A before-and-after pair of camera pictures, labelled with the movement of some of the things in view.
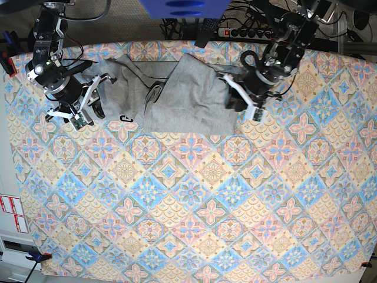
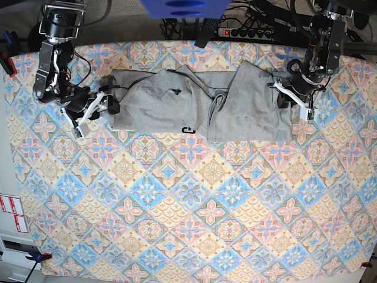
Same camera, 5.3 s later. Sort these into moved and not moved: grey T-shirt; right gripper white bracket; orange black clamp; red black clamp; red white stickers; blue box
Moved: grey T-shirt; right gripper white bracket
Not moved: red black clamp; blue box; red white stickers; orange black clamp
